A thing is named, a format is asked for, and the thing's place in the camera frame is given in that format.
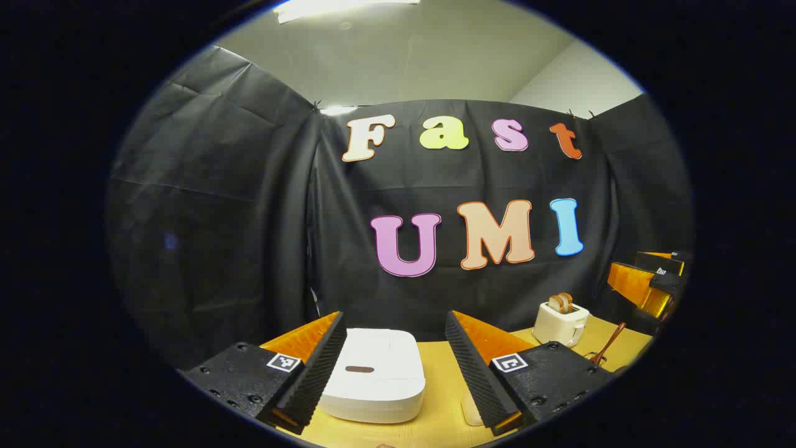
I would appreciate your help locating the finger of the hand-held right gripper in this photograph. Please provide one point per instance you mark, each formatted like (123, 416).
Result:
(665, 260)
(634, 289)

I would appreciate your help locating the white rice cooker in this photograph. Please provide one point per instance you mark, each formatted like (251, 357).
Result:
(379, 367)

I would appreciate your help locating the clear chopstick holder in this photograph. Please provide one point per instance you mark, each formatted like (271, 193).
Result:
(598, 361)

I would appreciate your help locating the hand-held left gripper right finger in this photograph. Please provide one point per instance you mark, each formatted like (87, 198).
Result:
(476, 379)

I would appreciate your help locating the clear plastic rice container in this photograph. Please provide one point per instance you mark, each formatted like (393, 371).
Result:
(471, 414)

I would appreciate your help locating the white toaster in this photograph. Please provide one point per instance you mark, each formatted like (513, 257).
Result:
(559, 326)

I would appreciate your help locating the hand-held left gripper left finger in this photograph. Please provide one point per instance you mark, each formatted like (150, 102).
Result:
(311, 386)

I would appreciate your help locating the brown wooden spoon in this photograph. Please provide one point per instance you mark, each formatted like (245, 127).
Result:
(609, 342)

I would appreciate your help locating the black backdrop cloth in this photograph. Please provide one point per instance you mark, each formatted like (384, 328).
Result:
(249, 218)

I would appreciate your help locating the ceiling light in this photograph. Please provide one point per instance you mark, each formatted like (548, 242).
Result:
(336, 7)

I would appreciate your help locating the toasted bread slice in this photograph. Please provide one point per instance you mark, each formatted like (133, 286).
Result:
(567, 302)
(555, 304)

